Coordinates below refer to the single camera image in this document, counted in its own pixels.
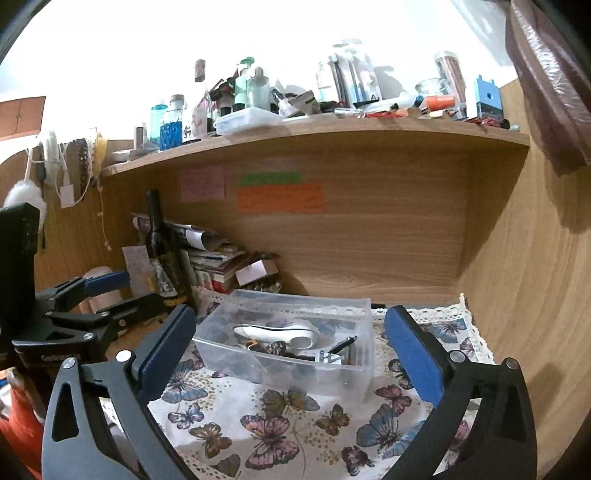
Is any pink sticky note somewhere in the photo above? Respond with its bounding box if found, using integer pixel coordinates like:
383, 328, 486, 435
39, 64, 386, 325
181, 167, 226, 202

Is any black pen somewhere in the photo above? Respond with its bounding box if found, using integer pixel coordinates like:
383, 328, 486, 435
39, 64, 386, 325
323, 336, 358, 356

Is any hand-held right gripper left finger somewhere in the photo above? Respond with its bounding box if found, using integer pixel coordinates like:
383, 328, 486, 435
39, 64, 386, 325
42, 305, 199, 480

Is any rolled newspaper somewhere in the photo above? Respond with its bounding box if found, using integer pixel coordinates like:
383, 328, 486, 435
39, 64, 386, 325
131, 212, 232, 252

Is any white handwritten note paper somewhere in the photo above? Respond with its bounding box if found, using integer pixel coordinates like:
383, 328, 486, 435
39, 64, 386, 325
122, 246, 155, 296

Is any clear packet of tools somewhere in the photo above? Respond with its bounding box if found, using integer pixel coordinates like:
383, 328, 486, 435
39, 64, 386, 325
316, 39, 382, 104

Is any blue diamond glass bottle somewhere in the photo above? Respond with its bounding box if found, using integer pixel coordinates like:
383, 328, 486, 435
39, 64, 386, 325
159, 95, 186, 151

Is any mauve curtain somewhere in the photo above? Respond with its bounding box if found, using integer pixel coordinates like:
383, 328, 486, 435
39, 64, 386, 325
505, 0, 591, 174

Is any blue plastic box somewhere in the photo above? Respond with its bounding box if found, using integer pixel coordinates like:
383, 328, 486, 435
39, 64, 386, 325
473, 75, 502, 121

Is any black lace headband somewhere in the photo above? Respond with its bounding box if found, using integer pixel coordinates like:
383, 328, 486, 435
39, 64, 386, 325
76, 138, 93, 201

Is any turquoise bottle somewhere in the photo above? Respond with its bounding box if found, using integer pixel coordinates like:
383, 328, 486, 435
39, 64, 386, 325
150, 102, 169, 148

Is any butterfly print tablecloth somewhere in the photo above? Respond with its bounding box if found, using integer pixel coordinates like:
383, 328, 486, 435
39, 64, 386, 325
104, 288, 497, 480

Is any wooden cabinet door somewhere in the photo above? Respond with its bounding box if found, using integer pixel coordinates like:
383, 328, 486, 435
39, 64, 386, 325
0, 96, 47, 141

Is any wooden shelf board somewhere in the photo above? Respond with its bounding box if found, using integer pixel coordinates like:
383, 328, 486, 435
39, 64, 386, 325
100, 112, 531, 178

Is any clear bottle with white label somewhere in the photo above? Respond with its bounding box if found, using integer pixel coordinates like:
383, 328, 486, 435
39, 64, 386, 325
188, 59, 214, 139

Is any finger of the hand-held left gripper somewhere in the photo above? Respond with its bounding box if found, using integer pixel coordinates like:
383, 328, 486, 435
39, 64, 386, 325
46, 293, 188, 340
46, 271, 131, 312

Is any beige hanging cord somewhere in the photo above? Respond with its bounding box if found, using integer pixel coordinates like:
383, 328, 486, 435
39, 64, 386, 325
98, 178, 114, 252

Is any dark wine bottle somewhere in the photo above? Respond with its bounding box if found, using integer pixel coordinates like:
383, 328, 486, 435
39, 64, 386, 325
144, 189, 191, 308

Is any pale pink cylinder object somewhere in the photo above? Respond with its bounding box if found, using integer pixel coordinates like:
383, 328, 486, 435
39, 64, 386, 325
78, 267, 123, 315

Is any squat glass jar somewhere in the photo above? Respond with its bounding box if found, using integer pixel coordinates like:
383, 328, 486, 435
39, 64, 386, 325
416, 78, 446, 109

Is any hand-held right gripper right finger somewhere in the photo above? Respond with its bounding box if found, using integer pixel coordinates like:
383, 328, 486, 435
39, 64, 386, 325
383, 305, 539, 480

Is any orange sticky note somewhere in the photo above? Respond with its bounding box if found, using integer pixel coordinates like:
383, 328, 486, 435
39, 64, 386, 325
237, 183, 326, 214

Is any tall jar of brown sticks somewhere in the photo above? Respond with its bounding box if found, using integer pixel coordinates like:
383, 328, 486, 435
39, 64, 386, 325
434, 52, 467, 112

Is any white paper tag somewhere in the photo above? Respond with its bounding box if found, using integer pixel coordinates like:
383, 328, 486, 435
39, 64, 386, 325
235, 259, 278, 287

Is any yellow cloth item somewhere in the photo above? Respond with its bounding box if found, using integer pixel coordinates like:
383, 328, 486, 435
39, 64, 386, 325
92, 134, 109, 178

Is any white lidded plastic box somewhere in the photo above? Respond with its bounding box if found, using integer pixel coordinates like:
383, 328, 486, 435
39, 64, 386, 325
215, 107, 280, 136

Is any person's left hand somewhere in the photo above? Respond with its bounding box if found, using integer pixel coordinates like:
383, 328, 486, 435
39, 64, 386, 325
0, 369, 47, 418

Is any clear plastic container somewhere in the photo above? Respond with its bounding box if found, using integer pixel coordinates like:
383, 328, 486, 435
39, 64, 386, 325
193, 290, 375, 397

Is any green sticky note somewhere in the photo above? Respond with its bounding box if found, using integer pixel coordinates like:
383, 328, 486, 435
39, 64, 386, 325
238, 173, 301, 186

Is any stack of books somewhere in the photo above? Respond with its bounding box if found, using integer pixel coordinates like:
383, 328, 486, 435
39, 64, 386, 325
187, 249, 245, 294

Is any white electric shaver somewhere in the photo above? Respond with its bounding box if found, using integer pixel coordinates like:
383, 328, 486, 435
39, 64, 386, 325
233, 323, 319, 350

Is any mint green bottle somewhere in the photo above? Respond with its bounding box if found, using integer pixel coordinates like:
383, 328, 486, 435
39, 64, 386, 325
233, 56, 256, 112

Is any white fluffy duster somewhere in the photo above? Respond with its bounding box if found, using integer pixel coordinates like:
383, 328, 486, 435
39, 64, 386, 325
4, 181, 47, 232

